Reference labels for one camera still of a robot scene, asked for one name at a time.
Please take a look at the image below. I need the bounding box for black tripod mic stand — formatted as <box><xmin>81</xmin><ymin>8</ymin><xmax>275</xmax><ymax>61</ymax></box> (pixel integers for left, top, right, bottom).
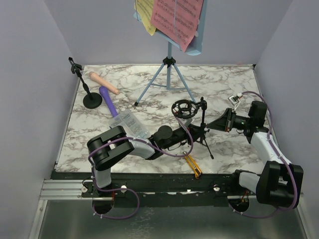
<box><xmin>171</xmin><ymin>97</ymin><xmax>214</xmax><ymax>159</ymax></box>

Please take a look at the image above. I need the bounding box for purple microphone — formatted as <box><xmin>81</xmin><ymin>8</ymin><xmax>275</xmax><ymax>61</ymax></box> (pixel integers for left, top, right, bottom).
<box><xmin>99</xmin><ymin>86</ymin><xmax>118</xmax><ymax>117</ymax></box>

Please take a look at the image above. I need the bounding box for black round-base mic stand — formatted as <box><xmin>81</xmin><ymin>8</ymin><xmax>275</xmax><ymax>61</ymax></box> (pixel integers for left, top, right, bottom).
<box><xmin>68</xmin><ymin>57</ymin><xmax>102</xmax><ymax>109</ymax></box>

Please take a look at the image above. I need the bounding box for beige microphone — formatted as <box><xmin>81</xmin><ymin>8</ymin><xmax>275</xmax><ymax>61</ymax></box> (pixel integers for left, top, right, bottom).
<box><xmin>88</xmin><ymin>72</ymin><xmax>120</xmax><ymax>95</ymax></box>

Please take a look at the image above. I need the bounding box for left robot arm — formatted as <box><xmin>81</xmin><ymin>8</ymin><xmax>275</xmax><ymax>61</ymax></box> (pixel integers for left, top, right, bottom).
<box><xmin>87</xmin><ymin>124</ymin><xmax>207</xmax><ymax>197</ymax></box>

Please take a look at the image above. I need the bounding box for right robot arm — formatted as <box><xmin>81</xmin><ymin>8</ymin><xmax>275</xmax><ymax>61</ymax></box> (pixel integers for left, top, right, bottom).
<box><xmin>207</xmin><ymin>101</ymin><xmax>304</xmax><ymax>208</ymax></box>

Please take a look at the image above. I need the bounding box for yellow utility knife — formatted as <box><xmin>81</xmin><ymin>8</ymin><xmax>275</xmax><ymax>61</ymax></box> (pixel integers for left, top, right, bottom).
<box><xmin>184</xmin><ymin>155</ymin><xmax>202</xmax><ymax>179</ymax></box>

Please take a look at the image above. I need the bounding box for clear plastic screw box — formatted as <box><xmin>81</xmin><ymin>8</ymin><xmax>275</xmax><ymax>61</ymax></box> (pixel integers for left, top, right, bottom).
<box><xmin>109</xmin><ymin>109</ymin><xmax>151</xmax><ymax>139</ymax></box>

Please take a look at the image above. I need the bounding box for pink sheet music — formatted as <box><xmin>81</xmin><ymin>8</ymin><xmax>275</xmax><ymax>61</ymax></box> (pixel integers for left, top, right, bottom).
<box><xmin>151</xmin><ymin>0</ymin><xmax>207</xmax><ymax>55</ymax></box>

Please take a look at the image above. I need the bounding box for yellow sheet music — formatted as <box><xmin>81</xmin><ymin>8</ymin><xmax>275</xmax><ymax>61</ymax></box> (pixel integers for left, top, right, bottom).
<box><xmin>134</xmin><ymin>0</ymin><xmax>156</xmax><ymax>36</ymax></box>

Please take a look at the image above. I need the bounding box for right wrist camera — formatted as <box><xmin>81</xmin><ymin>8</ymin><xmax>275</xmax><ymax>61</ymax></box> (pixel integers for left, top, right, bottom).
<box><xmin>228</xmin><ymin>93</ymin><xmax>243</xmax><ymax>111</ymax></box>

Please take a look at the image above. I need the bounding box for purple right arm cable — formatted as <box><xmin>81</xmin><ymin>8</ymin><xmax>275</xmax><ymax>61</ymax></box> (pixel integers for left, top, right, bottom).
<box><xmin>228</xmin><ymin>91</ymin><xmax>299</xmax><ymax>219</ymax></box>

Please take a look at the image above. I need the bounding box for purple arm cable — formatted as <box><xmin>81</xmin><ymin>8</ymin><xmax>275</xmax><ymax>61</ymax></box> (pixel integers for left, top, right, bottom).
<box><xmin>228</xmin><ymin>91</ymin><xmax>299</xmax><ymax>219</ymax></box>
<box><xmin>88</xmin><ymin>116</ymin><xmax>194</xmax><ymax>220</ymax></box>

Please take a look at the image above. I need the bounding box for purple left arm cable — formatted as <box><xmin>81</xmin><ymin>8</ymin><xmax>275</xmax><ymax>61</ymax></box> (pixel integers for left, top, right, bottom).
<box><xmin>88</xmin><ymin>116</ymin><xmax>194</xmax><ymax>220</ymax></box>

